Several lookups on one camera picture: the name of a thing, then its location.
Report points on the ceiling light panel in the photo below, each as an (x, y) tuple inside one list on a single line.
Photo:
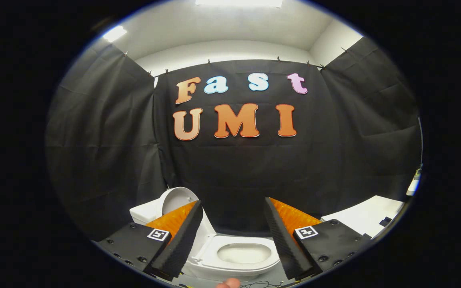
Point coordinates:
[(238, 2), (114, 33)]

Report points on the white toilet bowl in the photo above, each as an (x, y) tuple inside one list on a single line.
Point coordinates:
[(242, 254)]

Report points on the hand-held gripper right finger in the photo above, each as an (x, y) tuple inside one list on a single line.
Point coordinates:
[(284, 244)]

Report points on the white drawer cabinet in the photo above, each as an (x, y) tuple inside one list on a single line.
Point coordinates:
[(358, 216)]

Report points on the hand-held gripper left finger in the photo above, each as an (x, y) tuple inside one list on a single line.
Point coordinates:
[(182, 240)]

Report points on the black backdrop cloth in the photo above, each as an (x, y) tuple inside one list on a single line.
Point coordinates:
[(234, 176)]

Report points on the small black object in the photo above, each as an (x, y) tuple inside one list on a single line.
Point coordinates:
[(385, 221)]

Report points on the white toilet lid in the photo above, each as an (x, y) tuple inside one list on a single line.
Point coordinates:
[(176, 200)]

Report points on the white toilet tank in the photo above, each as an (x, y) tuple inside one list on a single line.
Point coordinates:
[(142, 214)]

